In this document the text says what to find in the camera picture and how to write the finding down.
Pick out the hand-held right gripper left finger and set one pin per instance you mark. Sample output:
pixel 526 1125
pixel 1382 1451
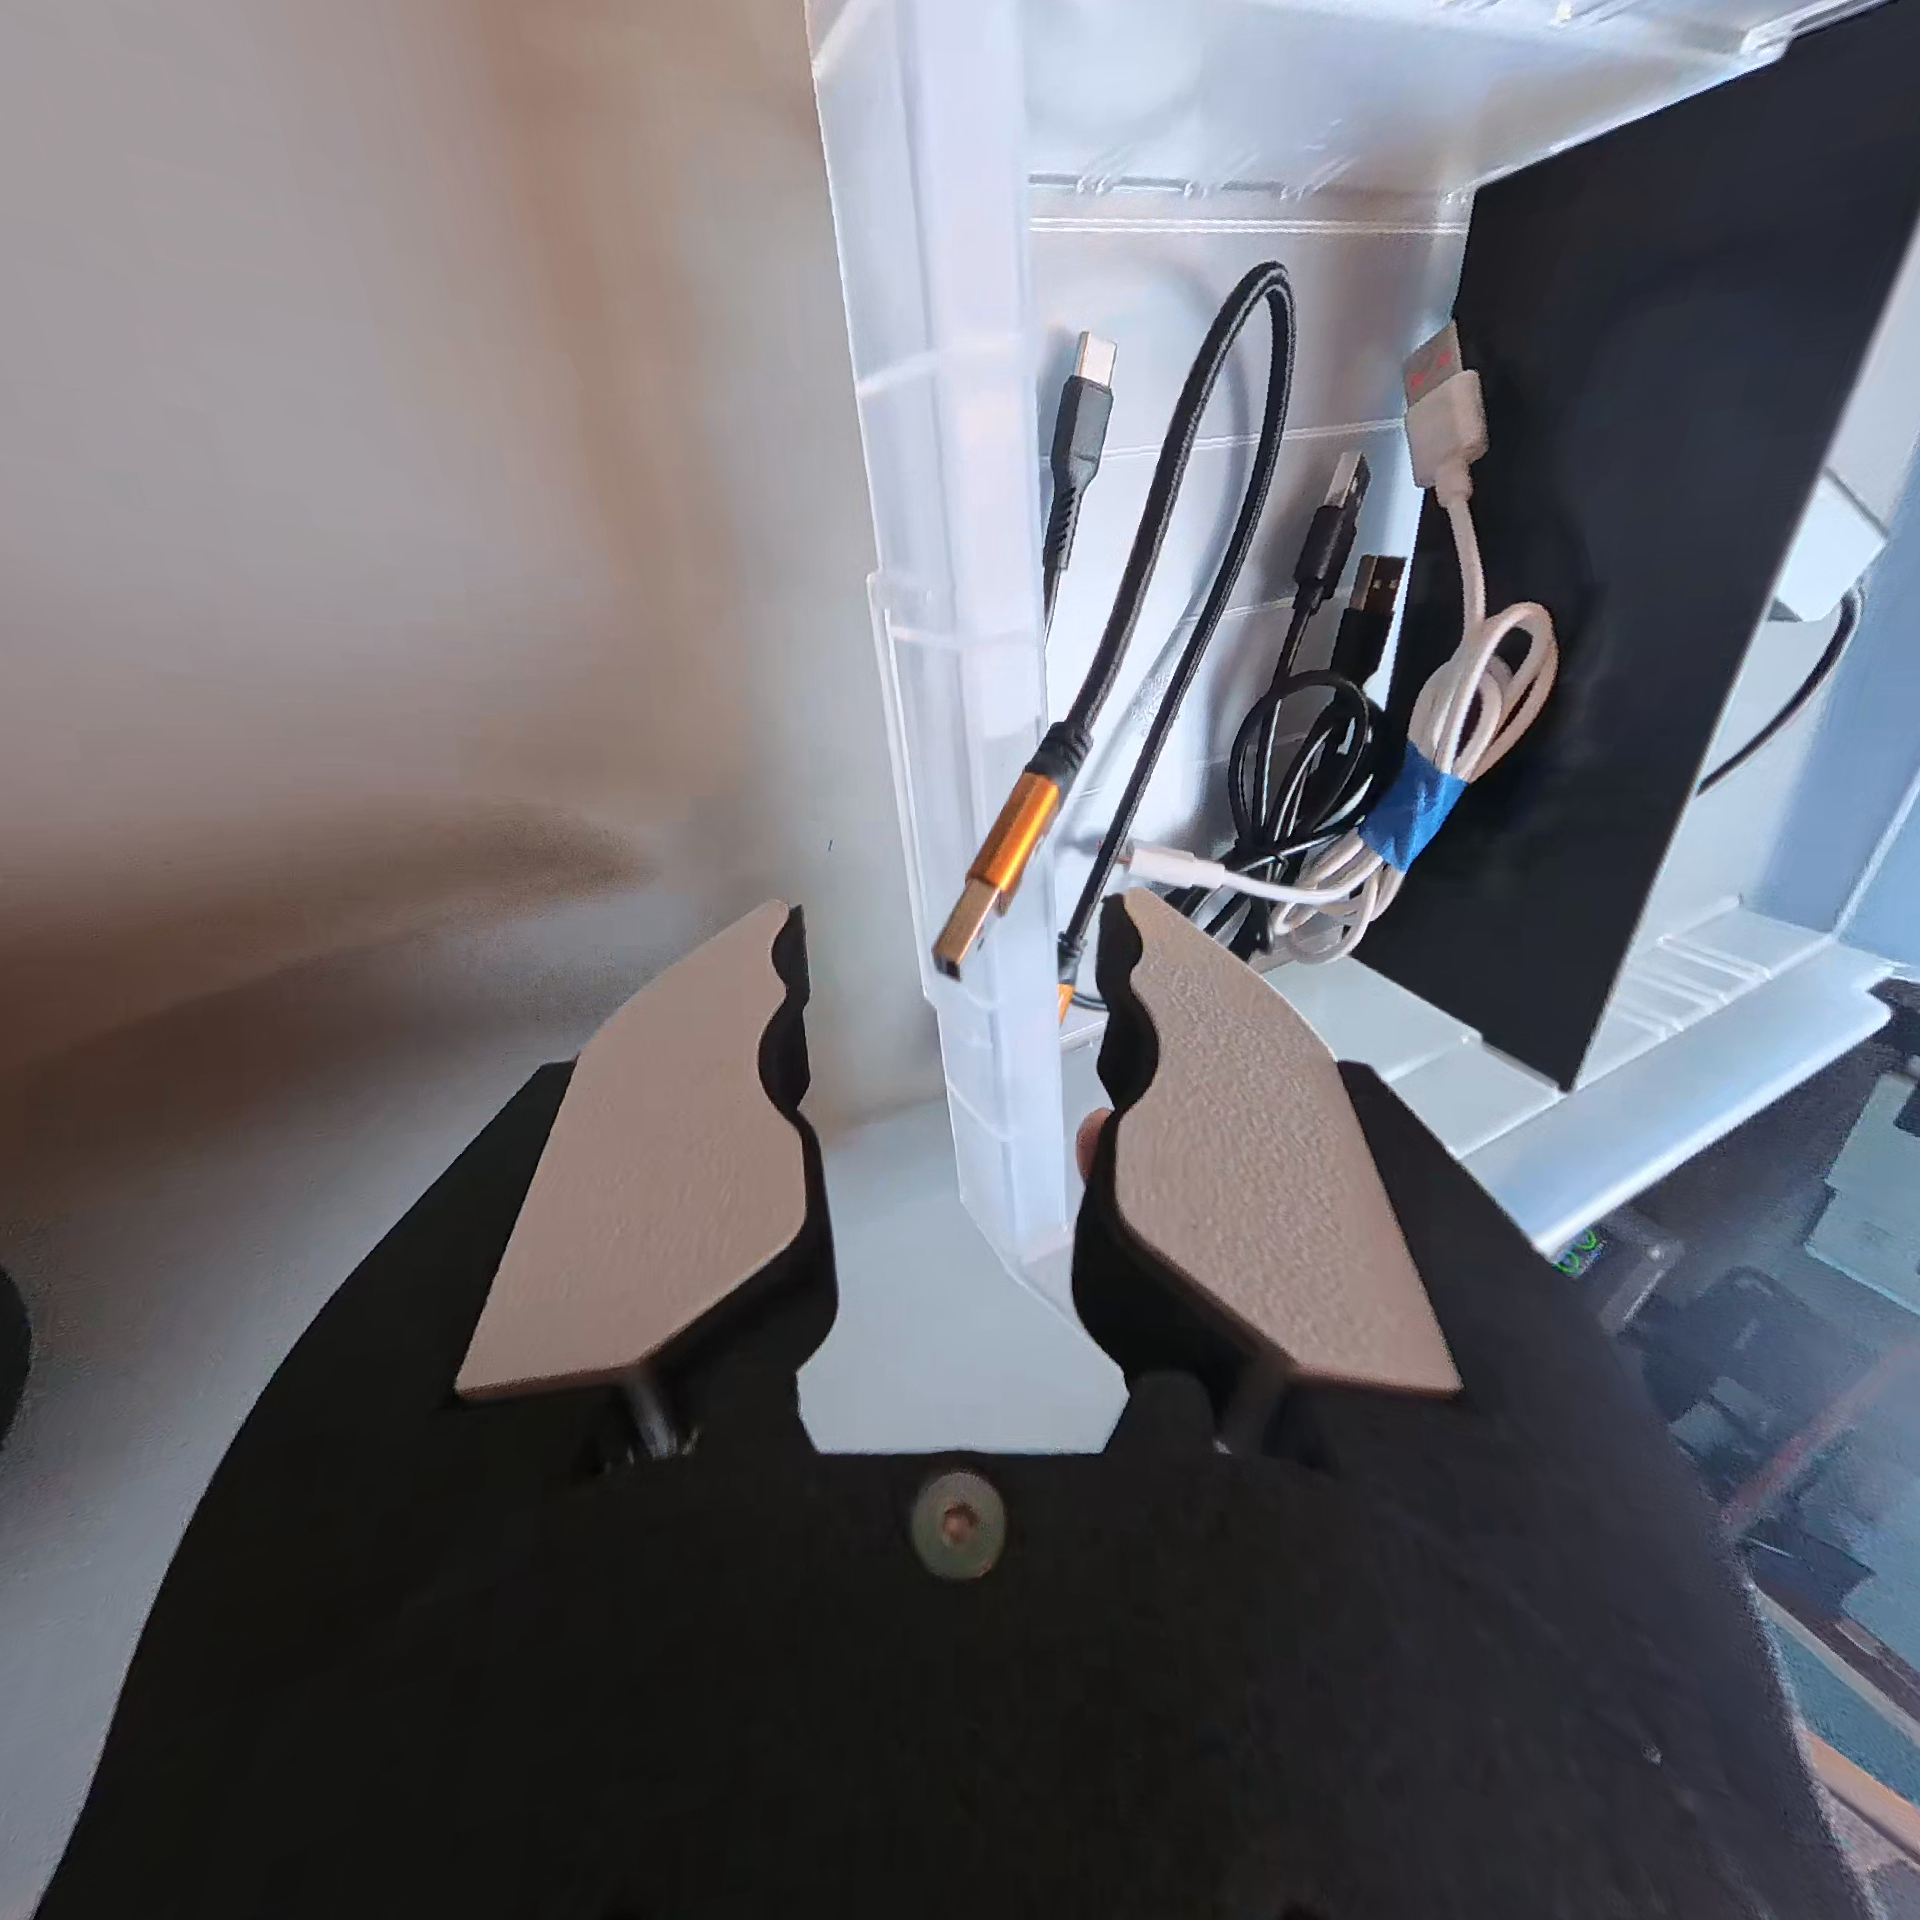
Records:
pixel 644 1184

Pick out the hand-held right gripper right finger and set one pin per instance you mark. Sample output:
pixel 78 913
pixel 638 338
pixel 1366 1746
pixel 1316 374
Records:
pixel 1262 1184

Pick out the person's right hand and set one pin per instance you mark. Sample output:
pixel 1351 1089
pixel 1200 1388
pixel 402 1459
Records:
pixel 1096 1139

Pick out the black bin divider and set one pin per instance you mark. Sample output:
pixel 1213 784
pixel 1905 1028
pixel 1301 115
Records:
pixel 1653 525

